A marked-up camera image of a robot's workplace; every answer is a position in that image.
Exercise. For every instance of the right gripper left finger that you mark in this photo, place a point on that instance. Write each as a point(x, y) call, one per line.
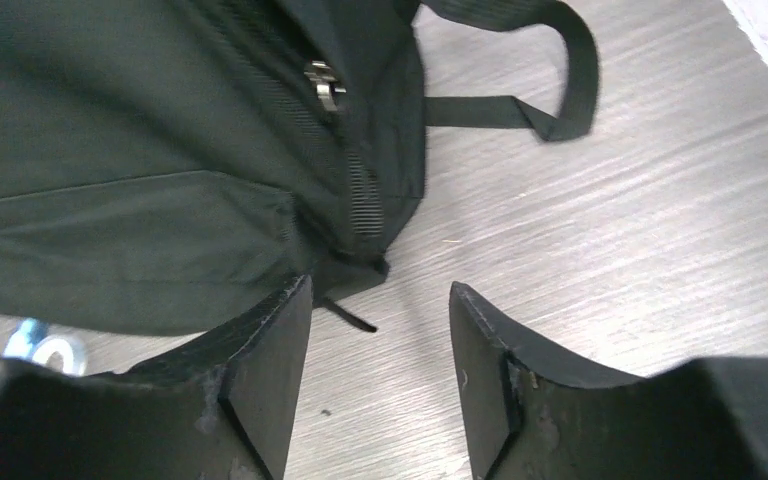
point(220, 406)

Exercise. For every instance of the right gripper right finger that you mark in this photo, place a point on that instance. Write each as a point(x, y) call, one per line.
point(533, 409)

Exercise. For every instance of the black backpack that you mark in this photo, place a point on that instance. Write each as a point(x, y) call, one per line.
point(167, 165)

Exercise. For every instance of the clear tape roll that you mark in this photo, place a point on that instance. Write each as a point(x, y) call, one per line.
point(65, 354)

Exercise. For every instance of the blue correction tape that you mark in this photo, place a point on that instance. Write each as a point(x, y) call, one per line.
point(24, 340)

